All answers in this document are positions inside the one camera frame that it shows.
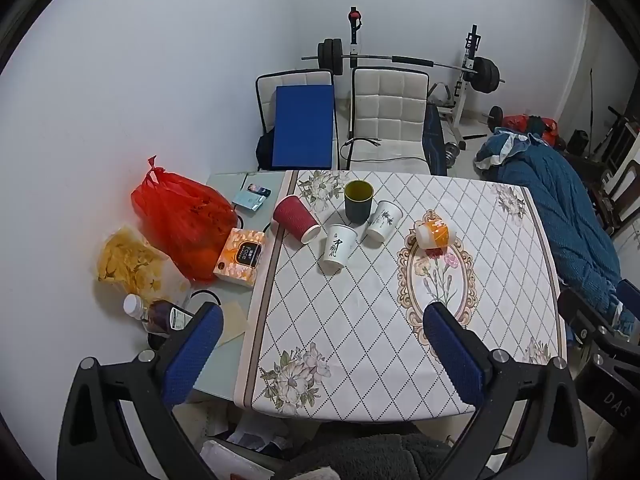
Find black cable loop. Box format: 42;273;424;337
190;288;224;307

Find black bag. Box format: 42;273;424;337
255;129;276;167

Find grey fleece cloth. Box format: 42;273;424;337
272;427;468;480

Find orange and white cup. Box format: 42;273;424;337
413;211;451;251

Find white-capped dark bottle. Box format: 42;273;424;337
123;293;196;341

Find red plastic bag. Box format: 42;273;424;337
131;156;240;282

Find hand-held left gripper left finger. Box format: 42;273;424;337
56;302;226;480

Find white calligraphy paper cup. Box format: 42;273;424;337
321;224;359;274

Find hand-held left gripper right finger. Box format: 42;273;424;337
422;301;591;480

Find white padded chair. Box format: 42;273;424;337
255;69;335;171
348;66;432;177

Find barbell with black plates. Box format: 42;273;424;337
301;38;506;95

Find beige paper card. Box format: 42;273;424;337
217;302;250;346

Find floral quilted tablecloth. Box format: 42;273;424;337
234;169;569;418

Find red ribbed paper cup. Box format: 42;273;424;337
272;194;322;246

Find orange tissue box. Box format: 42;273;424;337
212;228;267;288

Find blue board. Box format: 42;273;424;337
271;85;335;171

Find white papers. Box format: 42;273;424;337
199;407;303;480

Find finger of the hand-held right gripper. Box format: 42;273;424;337
556;287;623;348

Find dark green cup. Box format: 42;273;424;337
344;180;375;224

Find clear bag of yellow chips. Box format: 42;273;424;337
96;226;193;306

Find wooden furniture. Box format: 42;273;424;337
592;105;640;236

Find blue knitted sweater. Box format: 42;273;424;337
474;127;640;338

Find white bamboo print paper cup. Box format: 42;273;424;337
364;200;404;247

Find white barbell rack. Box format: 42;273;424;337
347;6;488;153

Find teal packet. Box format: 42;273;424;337
231;189;266;212

